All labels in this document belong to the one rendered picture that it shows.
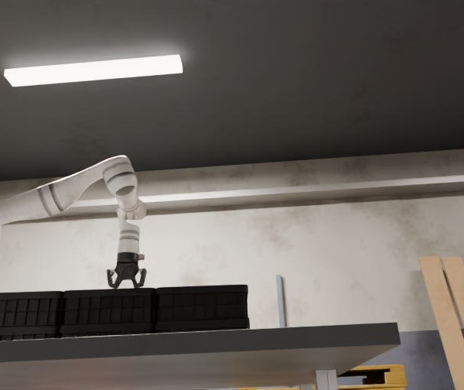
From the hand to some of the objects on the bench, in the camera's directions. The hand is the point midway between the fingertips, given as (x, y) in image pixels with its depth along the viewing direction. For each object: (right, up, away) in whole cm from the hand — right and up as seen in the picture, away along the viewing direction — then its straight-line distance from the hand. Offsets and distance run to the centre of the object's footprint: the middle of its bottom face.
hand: (124, 295), depth 158 cm
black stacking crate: (+27, -24, +1) cm, 37 cm away
